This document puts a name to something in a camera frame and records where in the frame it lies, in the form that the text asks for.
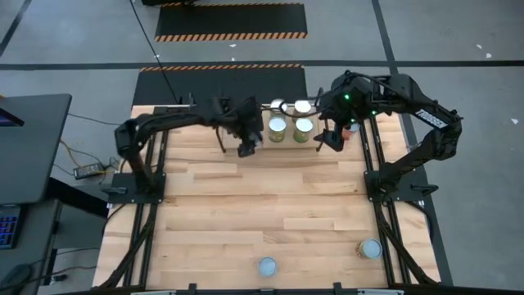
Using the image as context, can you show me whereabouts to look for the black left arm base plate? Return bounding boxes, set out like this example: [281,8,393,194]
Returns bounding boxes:
[106,171,167,205]

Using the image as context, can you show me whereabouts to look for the black standing desk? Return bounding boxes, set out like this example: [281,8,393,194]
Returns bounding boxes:
[0,93,73,206]

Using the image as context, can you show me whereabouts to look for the black power adapter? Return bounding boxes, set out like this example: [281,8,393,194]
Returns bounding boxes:
[72,162,106,180]

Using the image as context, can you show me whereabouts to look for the black computer mouse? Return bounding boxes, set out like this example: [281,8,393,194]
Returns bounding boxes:
[0,264,33,291]

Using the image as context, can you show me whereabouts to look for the silver metal bracket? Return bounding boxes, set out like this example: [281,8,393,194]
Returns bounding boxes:
[357,288,405,295]

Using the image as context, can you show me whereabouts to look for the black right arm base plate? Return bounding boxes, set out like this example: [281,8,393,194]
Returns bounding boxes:
[364,170,427,202]

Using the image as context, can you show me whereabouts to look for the black low desk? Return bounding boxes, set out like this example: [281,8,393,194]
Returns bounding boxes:
[0,199,63,295]

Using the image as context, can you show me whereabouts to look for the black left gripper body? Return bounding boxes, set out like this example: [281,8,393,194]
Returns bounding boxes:
[231,96,265,143]

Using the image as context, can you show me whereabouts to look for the black backlit keyboard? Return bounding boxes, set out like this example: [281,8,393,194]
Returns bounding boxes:
[0,204,22,250]

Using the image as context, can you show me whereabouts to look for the orange red tin can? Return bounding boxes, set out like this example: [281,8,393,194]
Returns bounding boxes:
[345,121,362,141]

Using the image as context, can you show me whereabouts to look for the small teal pink tin can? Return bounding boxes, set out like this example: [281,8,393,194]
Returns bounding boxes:
[258,256,279,278]

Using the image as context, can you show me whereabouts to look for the green labelled tin can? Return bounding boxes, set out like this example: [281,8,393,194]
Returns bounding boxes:
[292,117,314,144]
[268,116,288,143]
[293,99,313,119]
[269,98,289,118]

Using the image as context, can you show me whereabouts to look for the black mat with striped edge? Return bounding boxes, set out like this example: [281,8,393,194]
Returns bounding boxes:
[133,63,308,107]
[154,2,309,43]

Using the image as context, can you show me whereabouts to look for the black desk monitor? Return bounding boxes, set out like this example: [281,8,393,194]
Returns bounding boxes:
[0,107,25,128]

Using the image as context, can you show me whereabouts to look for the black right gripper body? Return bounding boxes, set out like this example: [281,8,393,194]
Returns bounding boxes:
[321,102,361,133]

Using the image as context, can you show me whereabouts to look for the black hanging cable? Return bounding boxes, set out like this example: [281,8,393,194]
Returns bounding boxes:
[129,0,181,104]

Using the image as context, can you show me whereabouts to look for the black aluminium table frame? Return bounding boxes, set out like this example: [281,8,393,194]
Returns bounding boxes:
[92,102,443,295]

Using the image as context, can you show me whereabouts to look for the large brown orange tin can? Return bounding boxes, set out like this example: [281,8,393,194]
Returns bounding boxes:
[355,238,384,261]

